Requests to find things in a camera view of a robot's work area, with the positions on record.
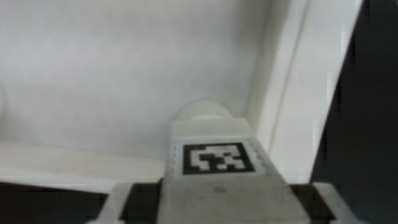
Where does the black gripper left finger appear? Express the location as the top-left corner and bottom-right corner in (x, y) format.
(87, 181), (165, 224)

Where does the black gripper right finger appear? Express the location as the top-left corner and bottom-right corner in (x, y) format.
(288, 181), (366, 224)

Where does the white table leg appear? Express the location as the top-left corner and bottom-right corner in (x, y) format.
(156, 101), (311, 224)

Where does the white square tabletop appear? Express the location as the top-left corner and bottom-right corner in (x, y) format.
(0, 0), (309, 194)

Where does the white L-shaped obstacle wall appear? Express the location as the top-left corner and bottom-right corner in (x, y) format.
(270, 0), (362, 184)

